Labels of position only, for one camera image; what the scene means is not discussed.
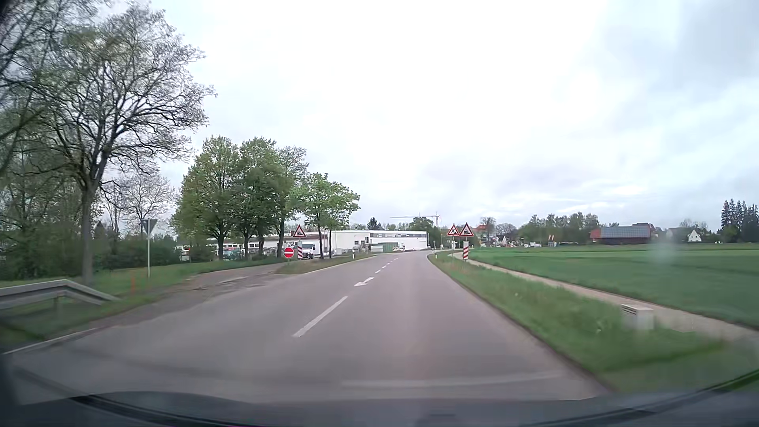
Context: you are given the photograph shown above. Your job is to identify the long white building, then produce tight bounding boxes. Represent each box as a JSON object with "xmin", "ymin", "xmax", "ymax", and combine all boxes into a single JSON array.
[{"xmin": 178, "ymin": 230, "xmax": 429, "ymax": 257}]

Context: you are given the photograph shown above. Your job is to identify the construction crane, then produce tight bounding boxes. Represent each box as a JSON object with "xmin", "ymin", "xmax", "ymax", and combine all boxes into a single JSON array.
[{"xmin": 390, "ymin": 213, "xmax": 442, "ymax": 229}]

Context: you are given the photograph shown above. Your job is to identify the twin triangular warning signs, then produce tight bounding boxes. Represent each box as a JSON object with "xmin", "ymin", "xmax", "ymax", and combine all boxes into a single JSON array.
[{"xmin": 446, "ymin": 222, "xmax": 475, "ymax": 261}]

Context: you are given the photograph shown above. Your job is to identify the grey asphalt road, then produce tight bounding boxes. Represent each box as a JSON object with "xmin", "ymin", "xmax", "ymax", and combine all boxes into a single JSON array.
[{"xmin": 0, "ymin": 250, "xmax": 612, "ymax": 405}]

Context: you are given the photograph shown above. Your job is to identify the row of green trees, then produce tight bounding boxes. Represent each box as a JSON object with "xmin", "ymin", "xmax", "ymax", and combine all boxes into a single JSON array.
[{"xmin": 171, "ymin": 136, "xmax": 361, "ymax": 261}]

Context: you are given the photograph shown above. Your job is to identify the distant tree line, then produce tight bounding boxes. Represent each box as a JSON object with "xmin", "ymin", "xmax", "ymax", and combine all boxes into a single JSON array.
[{"xmin": 474, "ymin": 212, "xmax": 602, "ymax": 246}]

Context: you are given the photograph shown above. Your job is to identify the car's own bonnet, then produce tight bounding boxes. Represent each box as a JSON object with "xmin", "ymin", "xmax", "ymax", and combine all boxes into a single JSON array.
[{"xmin": 0, "ymin": 369, "xmax": 759, "ymax": 427}]

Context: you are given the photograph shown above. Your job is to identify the grass verge with path side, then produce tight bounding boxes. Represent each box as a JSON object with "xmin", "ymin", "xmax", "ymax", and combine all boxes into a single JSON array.
[{"xmin": 428, "ymin": 251, "xmax": 759, "ymax": 393}]

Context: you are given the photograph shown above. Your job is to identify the small bare tree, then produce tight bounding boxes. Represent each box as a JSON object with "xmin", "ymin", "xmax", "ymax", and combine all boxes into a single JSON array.
[{"xmin": 104, "ymin": 169, "xmax": 177, "ymax": 235}]

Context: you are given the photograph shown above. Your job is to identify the barn with dark roof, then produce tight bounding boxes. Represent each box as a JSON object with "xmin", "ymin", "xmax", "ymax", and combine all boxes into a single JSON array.
[{"xmin": 589, "ymin": 223, "xmax": 656, "ymax": 246}]

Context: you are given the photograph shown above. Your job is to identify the dark green bushes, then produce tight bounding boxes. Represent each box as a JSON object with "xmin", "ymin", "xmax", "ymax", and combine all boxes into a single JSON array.
[{"xmin": 0, "ymin": 219, "xmax": 185, "ymax": 280}]

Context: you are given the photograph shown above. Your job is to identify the pale stone marker block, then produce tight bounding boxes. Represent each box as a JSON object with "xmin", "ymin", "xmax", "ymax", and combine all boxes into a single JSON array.
[{"xmin": 621, "ymin": 304, "xmax": 655, "ymax": 331}]

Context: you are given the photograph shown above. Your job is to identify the green field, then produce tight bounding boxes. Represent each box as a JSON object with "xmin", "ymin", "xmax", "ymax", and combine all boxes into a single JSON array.
[{"xmin": 468, "ymin": 243, "xmax": 759, "ymax": 328}]

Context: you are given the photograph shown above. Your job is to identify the large bare tree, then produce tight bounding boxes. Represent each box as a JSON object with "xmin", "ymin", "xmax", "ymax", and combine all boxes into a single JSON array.
[{"xmin": 0, "ymin": 0, "xmax": 215, "ymax": 285}]

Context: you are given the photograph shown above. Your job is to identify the pale gravel path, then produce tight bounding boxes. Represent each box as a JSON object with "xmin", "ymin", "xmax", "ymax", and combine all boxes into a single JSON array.
[{"xmin": 451, "ymin": 254, "xmax": 759, "ymax": 348}]

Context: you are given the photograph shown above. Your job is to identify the dark conifer trees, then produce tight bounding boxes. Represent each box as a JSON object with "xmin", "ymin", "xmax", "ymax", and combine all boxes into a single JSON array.
[{"xmin": 719, "ymin": 199, "xmax": 759, "ymax": 244}]

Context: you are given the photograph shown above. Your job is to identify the give way sign on post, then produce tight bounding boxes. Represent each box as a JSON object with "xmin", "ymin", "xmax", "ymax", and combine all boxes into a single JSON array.
[{"xmin": 141, "ymin": 219, "xmax": 159, "ymax": 278}]

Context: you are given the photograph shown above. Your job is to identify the grey metal guard rail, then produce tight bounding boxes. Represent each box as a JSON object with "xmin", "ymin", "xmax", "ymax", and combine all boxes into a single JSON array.
[{"xmin": 0, "ymin": 279, "xmax": 119, "ymax": 312}]

